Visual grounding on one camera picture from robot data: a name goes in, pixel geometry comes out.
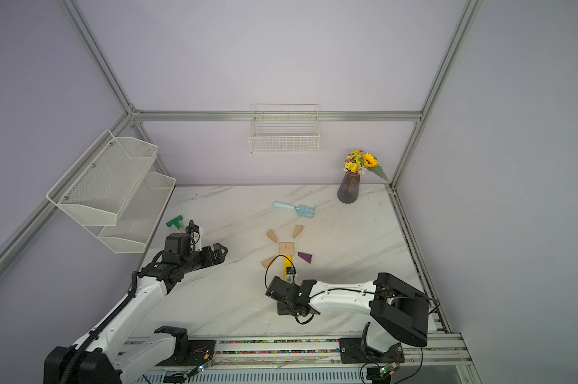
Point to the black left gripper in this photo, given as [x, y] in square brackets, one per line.
[209, 259]

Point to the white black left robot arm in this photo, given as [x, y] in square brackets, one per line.
[95, 357]

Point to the yellow rectangular block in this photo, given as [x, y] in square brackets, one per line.
[287, 265]

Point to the natural wooden triangle block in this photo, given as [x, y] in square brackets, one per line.
[271, 235]

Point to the purple triangle block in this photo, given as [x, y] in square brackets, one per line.
[305, 256]

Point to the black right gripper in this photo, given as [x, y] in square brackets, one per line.
[282, 308]

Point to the natural wooden wedge block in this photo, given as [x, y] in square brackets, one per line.
[267, 262]

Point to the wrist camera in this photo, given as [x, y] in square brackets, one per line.
[284, 290]
[185, 241]

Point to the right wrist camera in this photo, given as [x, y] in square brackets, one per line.
[284, 290]

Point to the natural wooden square block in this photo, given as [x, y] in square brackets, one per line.
[287, 248]

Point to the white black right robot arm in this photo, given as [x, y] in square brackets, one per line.
[398, 313]

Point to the yellow artificial flower bouquet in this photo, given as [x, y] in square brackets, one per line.
[360, 162]

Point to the white wire wall basket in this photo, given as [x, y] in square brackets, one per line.
[284, 128]

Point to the white two-tier mesh shelf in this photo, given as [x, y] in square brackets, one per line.
[113, 192]

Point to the green hoe wooden handle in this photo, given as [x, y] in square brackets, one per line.
[176, 222]

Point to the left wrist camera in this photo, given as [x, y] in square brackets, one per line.
[185, 241]

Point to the purple ribbed glass vase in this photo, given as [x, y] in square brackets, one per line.
[348, 192]

